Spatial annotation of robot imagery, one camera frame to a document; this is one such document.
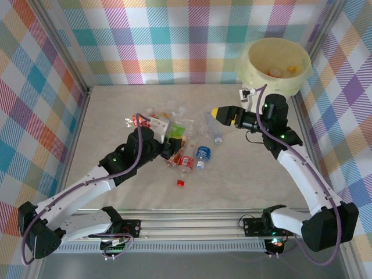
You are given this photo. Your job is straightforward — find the peach coloured plastic bottle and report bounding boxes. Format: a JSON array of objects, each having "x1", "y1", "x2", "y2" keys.
[{"x1": 165, "y1": 138, "x2": 188, "y2": 169}]

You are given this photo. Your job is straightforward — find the blue tinted clear bottle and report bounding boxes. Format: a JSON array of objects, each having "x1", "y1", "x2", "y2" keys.
[{"x1": 204, "y1": 109, "x2": 224, "y2": 145}]

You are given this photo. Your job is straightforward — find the red label plastic bottle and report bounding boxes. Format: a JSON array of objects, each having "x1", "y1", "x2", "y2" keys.
[{"x1": 176, "y1": 155, "x2": 195, "y2": 178}]

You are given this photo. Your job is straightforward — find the blue label plastic bottle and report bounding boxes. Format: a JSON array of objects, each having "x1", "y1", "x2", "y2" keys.
[{"x1": 195, "y1": 145, "x2": 213, "y2": 170}]

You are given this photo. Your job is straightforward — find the orange cap orange label bottle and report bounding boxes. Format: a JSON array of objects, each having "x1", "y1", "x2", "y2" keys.
[{"x1": 124, "y1": 114, "x2": 152, "y2": 129}]

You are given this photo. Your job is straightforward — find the pale yellow bin liner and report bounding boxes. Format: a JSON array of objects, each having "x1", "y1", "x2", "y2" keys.
[{"x1": 234, "y1": 37, "x2": 312, "y2": 98}]

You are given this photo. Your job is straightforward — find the white plastic bin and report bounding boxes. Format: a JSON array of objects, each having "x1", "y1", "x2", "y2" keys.
[{"x1": 234, "y1": 37, "x2": 312, "y2": 98}]

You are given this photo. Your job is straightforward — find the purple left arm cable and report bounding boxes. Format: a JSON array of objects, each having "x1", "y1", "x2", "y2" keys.
[{"x1": 22, "y1": 112, "x2": 152, "y2": 266}]

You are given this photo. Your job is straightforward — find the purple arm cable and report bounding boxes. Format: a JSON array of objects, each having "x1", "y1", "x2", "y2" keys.
[
  {"x1": 255, "y1": 84, "x2": 341, "y2": 267},
  {"x1": 22, "y1": 112, "x2": 152, "y2": 266}
]

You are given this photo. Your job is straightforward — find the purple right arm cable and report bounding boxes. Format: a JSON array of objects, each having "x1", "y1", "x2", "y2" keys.
[{"x1": 255, "y1": 84, "x2": 341, "y2": 267}]

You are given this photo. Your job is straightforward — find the aluminium side rail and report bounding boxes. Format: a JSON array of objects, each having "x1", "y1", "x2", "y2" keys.
[
  {"x1": 290, "y1": 94, "x2": 361, "y2": 279},
  {"x1": 27, "y1": 85, "x2": 94, "y2": 279}
]

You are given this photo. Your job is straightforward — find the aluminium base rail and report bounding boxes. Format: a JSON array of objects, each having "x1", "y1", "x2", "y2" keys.
[{"x1": 58, "y1": 208, "x2": 354, "y2": 242}]

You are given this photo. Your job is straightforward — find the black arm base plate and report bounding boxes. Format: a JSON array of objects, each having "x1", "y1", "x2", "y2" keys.
[
  {"x1": 88, "y1": 219, "x2": 142, "y2": 239},
  {"x1": 242, "y1": 217, "x2": 297, "y2": 238}
]

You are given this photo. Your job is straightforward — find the grey slotted cable duct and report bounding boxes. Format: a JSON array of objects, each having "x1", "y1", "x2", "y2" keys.
[{"x1": 46, "y1": 242, "x2": 267, "y2": 254}]

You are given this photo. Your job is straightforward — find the controller board with wires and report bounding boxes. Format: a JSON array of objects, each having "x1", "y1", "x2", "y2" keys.
[
  {"x1": 266, "y1": 237, "x2": 287, "y2": 253},
  {"x1": 100, "y1": 237, "x2": 130, "y2": 254}
]

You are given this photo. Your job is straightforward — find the aluminium corner post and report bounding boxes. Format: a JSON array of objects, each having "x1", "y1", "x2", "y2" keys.
[
  {"x1": 307, "y1": 0, "x2": 349, "y2": 59},
  {"x1": 28, "y1": 0, "x2": 94, "y2": 96}
]

